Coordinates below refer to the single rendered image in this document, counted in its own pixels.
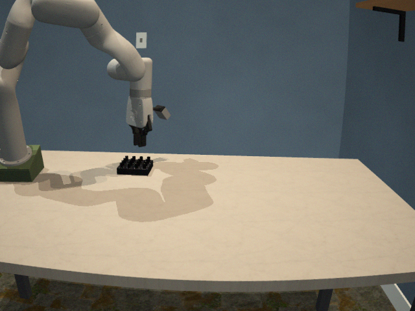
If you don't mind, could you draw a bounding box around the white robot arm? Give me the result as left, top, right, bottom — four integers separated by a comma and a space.
0, 0, 152, 167

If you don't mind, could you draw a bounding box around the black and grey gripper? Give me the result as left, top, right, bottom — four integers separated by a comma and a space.
126, 97, 153, 147

